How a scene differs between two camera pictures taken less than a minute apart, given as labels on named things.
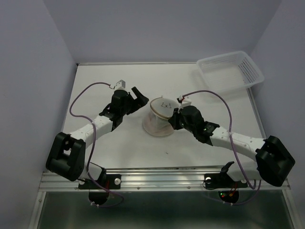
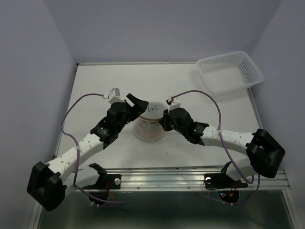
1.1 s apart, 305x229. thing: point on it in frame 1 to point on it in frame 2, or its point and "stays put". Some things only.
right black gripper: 177,112 to 164,121
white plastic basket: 232,71 stays put
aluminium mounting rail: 166,179 stays put
